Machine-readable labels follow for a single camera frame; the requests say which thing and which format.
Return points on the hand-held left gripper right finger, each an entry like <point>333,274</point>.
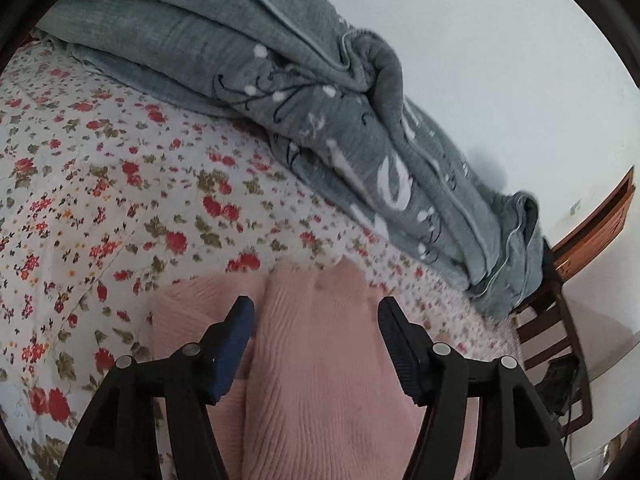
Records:
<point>400,355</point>

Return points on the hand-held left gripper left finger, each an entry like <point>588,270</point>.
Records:
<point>232,355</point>

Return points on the pink knit sweater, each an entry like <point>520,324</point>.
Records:
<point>320,360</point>

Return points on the floral bed sheet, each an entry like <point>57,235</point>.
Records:
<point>125,210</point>

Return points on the orange wooden door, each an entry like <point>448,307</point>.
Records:
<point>595,230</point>

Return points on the grey flower print blanket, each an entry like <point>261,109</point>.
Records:
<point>300,85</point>

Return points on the dark wooden bed frame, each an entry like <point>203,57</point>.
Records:
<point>550,320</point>

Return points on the white wall switch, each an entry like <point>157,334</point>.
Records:
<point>576,207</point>

